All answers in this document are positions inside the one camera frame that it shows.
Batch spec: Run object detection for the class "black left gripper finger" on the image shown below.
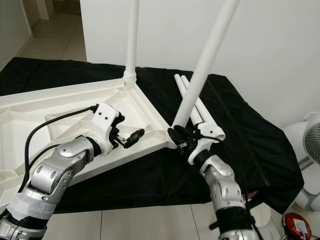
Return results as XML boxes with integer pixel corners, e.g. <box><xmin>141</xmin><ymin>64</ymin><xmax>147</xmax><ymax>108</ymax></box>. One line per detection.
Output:
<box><xmin>124</xmin><ymin>129</ymin><xmax>146</xmax><ymax>149</ymax></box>

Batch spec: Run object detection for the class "white tapered table leg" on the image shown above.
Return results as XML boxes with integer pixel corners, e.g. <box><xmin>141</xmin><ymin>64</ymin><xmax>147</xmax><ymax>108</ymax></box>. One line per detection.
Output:
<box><xmin>174</xmin><ymin>73</ymin><xmax>203</xmax><ymax>126</ymax></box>
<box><xmin>170</xmin><ymin>0</ymin><xmax>241</xmax><ymax>130</ymax></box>
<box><xmin>180</xmin><ymin>75</ymin><xmax>216</xmax><ymax>127</ymax></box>
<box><xmin>123</xmin><ymin>0</ymin><xmax>141</xmax><ymax>83</ymax></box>

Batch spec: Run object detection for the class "white plastic children table top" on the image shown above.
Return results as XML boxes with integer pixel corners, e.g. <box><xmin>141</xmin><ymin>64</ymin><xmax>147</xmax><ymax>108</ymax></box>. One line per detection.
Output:
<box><xmin>0</xmin><ymin>75</ymin><xmax>181</xmax><ymax>201</ymax></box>

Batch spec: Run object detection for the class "black table cloth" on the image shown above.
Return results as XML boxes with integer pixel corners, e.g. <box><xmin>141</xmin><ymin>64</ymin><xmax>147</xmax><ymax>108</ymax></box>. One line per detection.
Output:
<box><xmin>0</xmin><ymin>56</ymin><xmax>306</xmax><ymax>213</ymax></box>

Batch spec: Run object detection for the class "black metal table leg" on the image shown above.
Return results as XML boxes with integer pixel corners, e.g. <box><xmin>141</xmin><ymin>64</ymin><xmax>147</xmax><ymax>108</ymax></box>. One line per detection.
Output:
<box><xmin>209</xmin><ymin>220</ymin><xmax>228</xmax><ymax>233</ymax></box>

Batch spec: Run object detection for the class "red round floor device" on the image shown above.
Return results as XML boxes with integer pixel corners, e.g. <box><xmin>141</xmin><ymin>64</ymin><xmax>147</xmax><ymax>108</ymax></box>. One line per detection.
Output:
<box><xmin>284</xmin><ymin>212</ymin><xmax>317</xmax><ymax>240</ymax></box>

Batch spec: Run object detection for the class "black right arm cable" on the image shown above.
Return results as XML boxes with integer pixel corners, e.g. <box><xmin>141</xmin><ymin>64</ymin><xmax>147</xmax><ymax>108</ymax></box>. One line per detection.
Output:
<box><xmin>192</xmin><ymin>131</ymin><xmax>223</xmax><ymax>148</ymax></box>

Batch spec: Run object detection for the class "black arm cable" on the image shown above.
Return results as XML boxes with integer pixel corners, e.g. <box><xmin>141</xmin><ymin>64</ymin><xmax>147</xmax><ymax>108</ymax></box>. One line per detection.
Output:
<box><xmin>25</xmin><ymin>104</ymin><xmax>98</xmax><ymax>191</ymax></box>
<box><xmin>192</xmin><ymin>131</ymin><xmax>223</xmax><ymax>148</ymax></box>

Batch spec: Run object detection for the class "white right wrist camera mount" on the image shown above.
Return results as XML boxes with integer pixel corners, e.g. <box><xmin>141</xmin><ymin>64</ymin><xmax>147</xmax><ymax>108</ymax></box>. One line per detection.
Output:
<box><xmin>187</xmin><ymin>122</ymin><xmax>226</xmax><ymax>167</ymax></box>

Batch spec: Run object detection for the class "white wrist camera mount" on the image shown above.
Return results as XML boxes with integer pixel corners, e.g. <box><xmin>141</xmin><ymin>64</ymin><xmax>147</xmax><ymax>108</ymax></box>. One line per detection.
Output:
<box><xmin>187</xmin><ymin>122</ymin><xmax>226</xmax><ymax>167</ymax></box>
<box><xmin>91</xmin><ymin>103</ymin><xmax>122</xmax><ymax>151</ymax></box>

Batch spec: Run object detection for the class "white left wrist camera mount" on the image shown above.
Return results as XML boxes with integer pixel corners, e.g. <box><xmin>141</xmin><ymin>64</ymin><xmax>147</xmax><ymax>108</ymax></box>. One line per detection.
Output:
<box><xmin>91</xmin><ymin>103</ymin><xmax>122</xmax><ymax>151</ymax></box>

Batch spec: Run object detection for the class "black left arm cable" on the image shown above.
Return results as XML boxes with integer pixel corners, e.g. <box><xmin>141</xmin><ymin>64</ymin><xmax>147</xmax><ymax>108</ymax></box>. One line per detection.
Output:
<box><xmin>25</xmin><ymin>104</ymin><xmax>98</xmax><ymax>191</ymax></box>

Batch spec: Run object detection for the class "white door frame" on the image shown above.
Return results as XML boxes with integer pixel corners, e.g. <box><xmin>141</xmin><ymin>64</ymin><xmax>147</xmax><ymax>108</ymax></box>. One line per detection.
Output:
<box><xmin>25</xmin><ymin>0</ymin><xmax>53</xmax><ymax>21</ymax></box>

